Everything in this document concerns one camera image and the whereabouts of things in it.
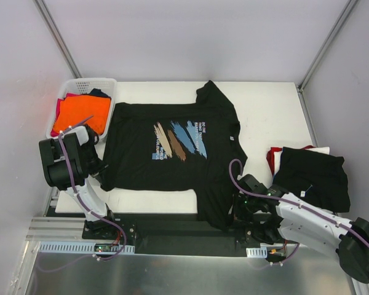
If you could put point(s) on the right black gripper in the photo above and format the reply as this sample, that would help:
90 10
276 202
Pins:
238 207

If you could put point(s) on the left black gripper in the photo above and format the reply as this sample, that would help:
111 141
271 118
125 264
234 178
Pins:
99 167

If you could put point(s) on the black t shirt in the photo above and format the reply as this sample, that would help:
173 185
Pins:
319 179
177 147

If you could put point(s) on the white plastic laundry basket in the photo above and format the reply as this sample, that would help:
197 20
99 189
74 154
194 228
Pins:
83 86

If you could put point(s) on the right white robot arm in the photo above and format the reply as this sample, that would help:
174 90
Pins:
273 214

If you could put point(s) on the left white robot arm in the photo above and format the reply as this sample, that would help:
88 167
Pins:
67 162

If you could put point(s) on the orange t shirt in basket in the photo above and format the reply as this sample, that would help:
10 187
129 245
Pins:
95 107

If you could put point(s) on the navy t shirt in basket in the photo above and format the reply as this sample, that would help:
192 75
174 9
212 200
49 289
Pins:
98 93

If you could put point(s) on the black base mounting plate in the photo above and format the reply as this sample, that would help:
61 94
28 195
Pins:
184 235

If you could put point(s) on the right white cable duct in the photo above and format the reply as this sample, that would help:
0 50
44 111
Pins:
259 252

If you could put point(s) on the white cable duct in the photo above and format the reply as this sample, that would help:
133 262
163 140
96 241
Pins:
79 248
259 252

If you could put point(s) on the left white cable duct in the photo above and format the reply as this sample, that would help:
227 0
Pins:
79 248

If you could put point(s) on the left aluminium corner post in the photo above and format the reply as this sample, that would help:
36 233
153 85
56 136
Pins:
55 33

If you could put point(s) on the aluminium corner post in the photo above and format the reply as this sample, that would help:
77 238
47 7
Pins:
55 33
338 25

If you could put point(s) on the right aluminium corner post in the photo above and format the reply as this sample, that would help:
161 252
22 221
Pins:
338 25

